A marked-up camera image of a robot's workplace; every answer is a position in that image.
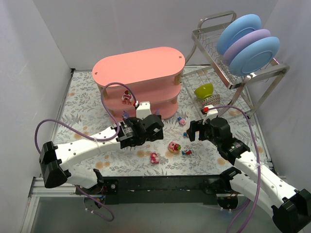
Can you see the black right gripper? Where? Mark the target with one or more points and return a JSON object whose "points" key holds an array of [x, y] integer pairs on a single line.
{"points": [[199, 129]]}

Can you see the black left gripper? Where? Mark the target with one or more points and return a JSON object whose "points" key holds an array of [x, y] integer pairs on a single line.
{"points": [[150, 128]]}

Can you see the purple bunny with red bow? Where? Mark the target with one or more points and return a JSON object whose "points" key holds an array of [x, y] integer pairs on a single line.
{"points": [[157, 112]]}

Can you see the red blue cat toy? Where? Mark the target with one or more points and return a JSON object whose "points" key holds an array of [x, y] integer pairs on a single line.
{"points": [[186, 152]]}

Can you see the purple bunny with strawberry cake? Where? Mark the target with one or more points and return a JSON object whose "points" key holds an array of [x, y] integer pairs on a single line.
{"points": [[125, 115]]}

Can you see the pink bear strawberry cake toy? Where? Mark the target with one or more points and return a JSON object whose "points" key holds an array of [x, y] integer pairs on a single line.
{"points": [[127, 98]]}

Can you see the pink bear holding white toy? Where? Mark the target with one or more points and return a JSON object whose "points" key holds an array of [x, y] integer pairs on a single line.
{"points": [[154, 158]]}

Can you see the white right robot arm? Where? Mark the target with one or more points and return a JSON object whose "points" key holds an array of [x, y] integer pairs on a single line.
{"points": [[289, 208]]}

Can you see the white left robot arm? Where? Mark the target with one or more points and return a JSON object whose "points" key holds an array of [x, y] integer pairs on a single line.
{"points": [[58, 162]]}

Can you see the pink three-tier wooden shelf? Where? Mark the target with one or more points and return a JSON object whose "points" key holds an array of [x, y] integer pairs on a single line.
{"points": [[150, 75]]}

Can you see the pink round duck toy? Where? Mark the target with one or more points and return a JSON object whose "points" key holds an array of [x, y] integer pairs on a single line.
{"points": [[181, 121]]}

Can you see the brown patterned ceramic bowl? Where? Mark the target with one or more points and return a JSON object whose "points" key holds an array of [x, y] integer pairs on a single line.
{"points": [[211, 100]]}

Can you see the green bowl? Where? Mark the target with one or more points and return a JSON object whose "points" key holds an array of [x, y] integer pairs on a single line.
{"points": [[204, 91]]}

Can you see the metal dish rack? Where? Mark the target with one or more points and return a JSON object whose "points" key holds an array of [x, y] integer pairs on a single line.
{"points": [[205, 38]]}

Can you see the blue front plate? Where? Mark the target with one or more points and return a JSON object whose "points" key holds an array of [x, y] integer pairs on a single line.
{"points": [[254, 56]]}

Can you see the blue plate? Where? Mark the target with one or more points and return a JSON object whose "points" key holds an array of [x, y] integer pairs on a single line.
{"points": [[254, 56], [236, 30]]}

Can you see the purple plate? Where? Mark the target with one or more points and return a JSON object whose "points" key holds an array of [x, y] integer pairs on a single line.
{"points": [[242, 43]]}

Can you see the blue rear plate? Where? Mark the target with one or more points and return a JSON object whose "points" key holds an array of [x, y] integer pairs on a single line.
{"points": [[236, 30]]}

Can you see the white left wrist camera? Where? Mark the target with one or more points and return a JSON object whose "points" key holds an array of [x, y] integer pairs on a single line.
{"points": [[143, 109]]}

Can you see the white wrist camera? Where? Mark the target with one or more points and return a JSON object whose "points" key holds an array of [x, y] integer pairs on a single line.
{"points": [[143, 109], [210, 113]]}

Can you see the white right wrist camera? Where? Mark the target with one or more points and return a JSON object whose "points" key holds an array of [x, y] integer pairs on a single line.
{"points": [[210, 113]]}

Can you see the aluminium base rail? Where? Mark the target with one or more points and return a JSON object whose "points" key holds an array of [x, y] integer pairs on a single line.
{"points": [[206, 189]]}

